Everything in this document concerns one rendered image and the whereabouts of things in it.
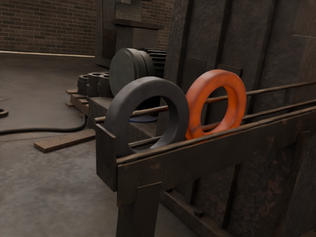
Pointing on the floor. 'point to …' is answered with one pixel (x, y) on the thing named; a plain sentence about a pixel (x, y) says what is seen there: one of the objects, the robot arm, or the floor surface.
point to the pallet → (89, 90)
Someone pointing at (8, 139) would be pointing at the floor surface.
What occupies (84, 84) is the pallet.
